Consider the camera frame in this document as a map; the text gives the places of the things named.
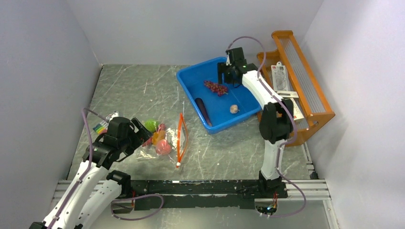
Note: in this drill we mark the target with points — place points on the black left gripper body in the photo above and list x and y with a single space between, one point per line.
133 139

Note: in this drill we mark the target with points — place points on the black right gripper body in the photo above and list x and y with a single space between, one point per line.
226 68

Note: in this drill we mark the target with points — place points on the red fake grapes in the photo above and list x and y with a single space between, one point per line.
216 88

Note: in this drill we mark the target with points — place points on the orange fake carrot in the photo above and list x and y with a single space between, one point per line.
157 136

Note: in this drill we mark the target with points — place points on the pink fake peach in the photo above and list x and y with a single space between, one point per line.
163 147

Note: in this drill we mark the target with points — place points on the clear zip bag red seal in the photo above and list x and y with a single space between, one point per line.
169 141

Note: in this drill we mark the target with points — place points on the purple fake eggplant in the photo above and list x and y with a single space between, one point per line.
200 104

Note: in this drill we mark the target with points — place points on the red fake chili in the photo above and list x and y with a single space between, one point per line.
161 127

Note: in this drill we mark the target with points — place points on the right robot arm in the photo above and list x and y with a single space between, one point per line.
276 122

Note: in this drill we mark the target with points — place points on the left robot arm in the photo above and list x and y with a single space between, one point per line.
94 184

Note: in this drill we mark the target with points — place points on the green fake pepper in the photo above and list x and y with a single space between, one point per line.
151 125

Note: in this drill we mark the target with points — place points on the marker pen pack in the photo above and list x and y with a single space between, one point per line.
102 126

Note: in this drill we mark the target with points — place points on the clear blister pack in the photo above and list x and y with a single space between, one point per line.
280 78

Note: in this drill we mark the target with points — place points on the white flat box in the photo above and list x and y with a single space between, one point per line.
288 94

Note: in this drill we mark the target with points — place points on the white red large box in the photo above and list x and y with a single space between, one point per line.
297 113

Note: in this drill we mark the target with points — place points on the orange wooden rack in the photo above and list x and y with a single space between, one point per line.
313 104

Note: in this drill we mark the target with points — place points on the black aluminium base frame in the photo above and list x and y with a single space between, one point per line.
244 194

